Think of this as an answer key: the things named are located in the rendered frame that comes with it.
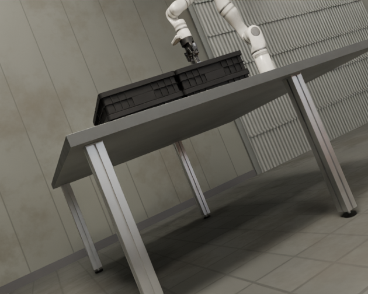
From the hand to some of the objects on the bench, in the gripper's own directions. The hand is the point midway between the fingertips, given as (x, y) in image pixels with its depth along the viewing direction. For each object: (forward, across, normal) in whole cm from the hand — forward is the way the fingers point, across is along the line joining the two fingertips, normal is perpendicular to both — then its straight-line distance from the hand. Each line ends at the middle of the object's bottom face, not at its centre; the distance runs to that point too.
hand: (195, 62), depth 194 cm
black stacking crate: (+27, +2, +39) cm, 47 cm away
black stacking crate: (+27, +1, -1) cm, 27 cm away
